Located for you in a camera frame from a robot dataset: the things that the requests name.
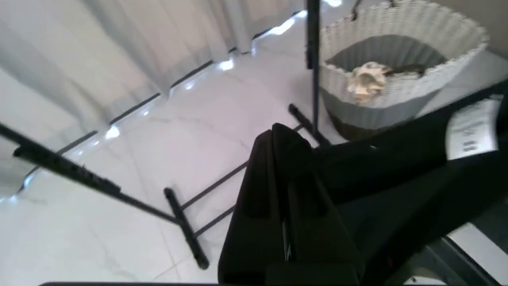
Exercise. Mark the white laundry basket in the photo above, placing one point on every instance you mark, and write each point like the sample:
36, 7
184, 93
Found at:
377, 113

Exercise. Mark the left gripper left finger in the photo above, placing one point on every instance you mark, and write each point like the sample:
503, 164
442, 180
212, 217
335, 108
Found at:
254, 222

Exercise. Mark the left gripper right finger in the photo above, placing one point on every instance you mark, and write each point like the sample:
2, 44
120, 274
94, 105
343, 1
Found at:
313, 230

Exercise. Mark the white curtain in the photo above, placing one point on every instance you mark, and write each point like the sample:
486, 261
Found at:
99, 59

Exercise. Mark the black clothes rack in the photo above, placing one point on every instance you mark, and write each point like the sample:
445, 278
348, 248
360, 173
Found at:
99, 184

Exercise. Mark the cream printed garment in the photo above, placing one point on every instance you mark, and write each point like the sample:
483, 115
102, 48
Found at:
367, 81

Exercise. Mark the black garment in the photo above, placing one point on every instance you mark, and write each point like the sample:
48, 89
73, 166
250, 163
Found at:
397, 178

